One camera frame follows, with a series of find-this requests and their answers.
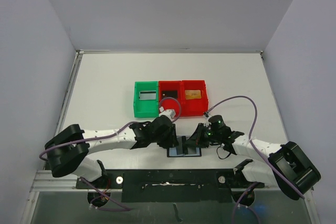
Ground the green plastic bin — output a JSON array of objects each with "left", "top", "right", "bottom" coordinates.
[{"left": 133, "top": 81, "right": 159, "bottom": 118}]

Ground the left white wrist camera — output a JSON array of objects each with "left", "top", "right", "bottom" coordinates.
[{"left": 159, "top": 107, "right": 176, "bottom": 120}]

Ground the black credit card in bin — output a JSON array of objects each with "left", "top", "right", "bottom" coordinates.
[{"left": 161, "top": 90, "right": 179, "bottom": 99}]

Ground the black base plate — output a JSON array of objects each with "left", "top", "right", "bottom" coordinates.
[{"left": 76, "top": 168, "right": 251, "bottom": 203}]

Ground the gold credit card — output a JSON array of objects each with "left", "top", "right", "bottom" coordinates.
[{"left": 185, "top": 90, "right": 202, "bottom": 100}]

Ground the red plastic bin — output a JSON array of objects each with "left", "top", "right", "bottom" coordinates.
[
  {"left": 182, "top": 80, "right": 208, "bottom": 116},
  {"left": 159, "top": 81, "right": 182, "bottom": 117}
]

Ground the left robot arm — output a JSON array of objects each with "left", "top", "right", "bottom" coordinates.
[{"left": 39, "top": 114, "right": 178, "bottom": 188}]

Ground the silver credit card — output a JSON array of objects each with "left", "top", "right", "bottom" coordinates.
[{"left": 139, "top": 91, "right": 157, "bottom": 100}]

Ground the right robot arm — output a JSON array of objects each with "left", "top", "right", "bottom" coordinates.
[{"left": 185, "top": 115, "right": 321, "bottom": 200}]

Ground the black leather card holder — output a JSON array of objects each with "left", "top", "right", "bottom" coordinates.
[{"left": 167, "top": 136, "right": 202, "bottom": 158}]

